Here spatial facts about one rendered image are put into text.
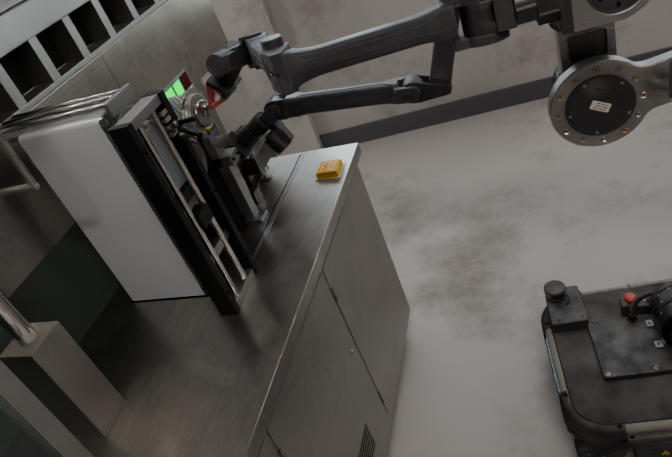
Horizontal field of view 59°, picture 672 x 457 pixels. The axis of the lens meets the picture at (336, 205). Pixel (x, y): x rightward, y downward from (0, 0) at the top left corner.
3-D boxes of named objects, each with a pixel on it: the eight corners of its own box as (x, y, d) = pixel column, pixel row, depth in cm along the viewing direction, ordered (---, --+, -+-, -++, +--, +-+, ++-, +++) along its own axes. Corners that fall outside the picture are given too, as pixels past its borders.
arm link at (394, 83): (419, 71, 161) (418, 83, 151) (421, 91, 163) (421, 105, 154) (268, 92, 170) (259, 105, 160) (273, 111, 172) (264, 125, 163)
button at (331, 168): (338, 176, 182) (336, 170, 181) (318, 180, 185) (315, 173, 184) (343, 164, 188) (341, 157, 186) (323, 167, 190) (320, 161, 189)
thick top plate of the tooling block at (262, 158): (261, 173, 185) (254, 157, 182) (157, 191, 200) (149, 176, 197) (277, 146, 197) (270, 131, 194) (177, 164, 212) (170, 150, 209)
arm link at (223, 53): (274, 63, 152) (262, 29, 149) (253, 76, 143) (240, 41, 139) (236, 72, 158) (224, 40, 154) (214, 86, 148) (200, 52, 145)
